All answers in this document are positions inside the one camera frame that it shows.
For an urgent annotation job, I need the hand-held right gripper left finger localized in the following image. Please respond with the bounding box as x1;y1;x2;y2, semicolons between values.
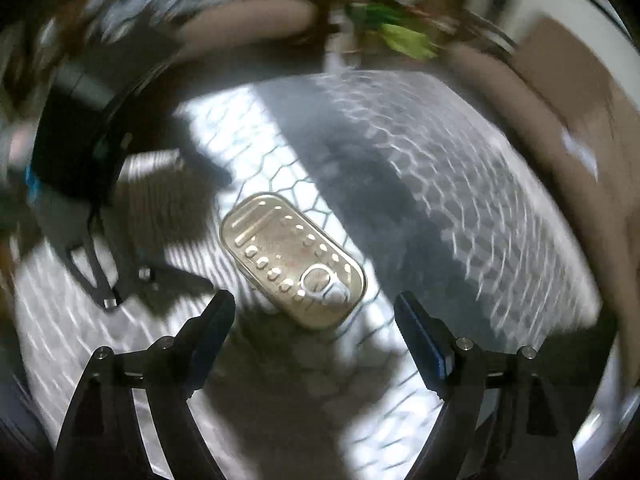
52;290;236;480

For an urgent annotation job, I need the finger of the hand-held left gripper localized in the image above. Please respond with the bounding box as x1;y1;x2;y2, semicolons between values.
65;205;213;311

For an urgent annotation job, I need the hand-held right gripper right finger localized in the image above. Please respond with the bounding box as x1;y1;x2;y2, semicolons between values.
394;291;581;480

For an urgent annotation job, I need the silver rectangular tin can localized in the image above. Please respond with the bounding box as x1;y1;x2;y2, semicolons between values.
220;192;367;331

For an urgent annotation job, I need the hexagon patterned tablecloth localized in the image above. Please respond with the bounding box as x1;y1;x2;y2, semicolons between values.
10;70;606;480

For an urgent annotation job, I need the beige armchair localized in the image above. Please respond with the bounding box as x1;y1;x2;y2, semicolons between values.
175;0;321;51

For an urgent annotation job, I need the white paper sheet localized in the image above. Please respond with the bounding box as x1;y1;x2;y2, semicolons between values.
560;127;598;181

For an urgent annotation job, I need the beige sofa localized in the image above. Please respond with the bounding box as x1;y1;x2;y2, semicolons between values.
450;17;640;341

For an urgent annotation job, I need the green plastic bag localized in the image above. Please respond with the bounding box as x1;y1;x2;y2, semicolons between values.
350;2;441;58

